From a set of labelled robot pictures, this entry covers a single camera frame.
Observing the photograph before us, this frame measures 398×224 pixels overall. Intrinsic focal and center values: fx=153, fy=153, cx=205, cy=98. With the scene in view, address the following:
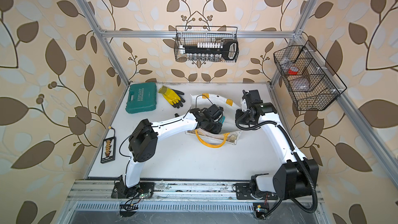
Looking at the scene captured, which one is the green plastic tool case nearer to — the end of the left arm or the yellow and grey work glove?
the yellow and grey work glove

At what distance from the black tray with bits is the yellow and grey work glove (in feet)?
1.37

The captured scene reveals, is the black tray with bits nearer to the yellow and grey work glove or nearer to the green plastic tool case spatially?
the green plastic tool case

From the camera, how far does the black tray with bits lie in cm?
85

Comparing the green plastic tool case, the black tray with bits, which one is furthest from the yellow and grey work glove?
the black tray with bits

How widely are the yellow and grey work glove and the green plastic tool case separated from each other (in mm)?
54

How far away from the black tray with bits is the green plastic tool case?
21 centimetres

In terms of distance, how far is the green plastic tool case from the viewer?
40.9 inches

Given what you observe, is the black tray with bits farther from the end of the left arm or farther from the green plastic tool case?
the end of the left arm

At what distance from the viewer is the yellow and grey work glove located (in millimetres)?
1100
